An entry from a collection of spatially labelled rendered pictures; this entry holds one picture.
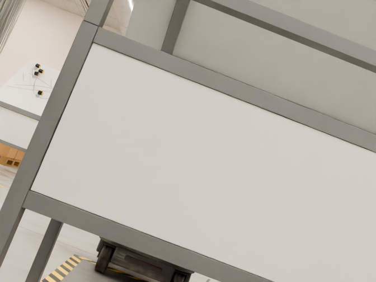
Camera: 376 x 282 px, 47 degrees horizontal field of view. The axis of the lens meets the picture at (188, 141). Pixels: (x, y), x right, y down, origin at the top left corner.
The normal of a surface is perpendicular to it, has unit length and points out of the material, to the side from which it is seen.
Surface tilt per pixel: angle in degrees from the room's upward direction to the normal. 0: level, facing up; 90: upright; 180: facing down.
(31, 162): 90
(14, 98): 50
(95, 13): 90
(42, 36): 90
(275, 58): 128
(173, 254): 90
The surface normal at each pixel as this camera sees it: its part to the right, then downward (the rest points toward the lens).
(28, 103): 0.25, -0.70
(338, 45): 0.08, -0.11
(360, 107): -0.16, 0.48
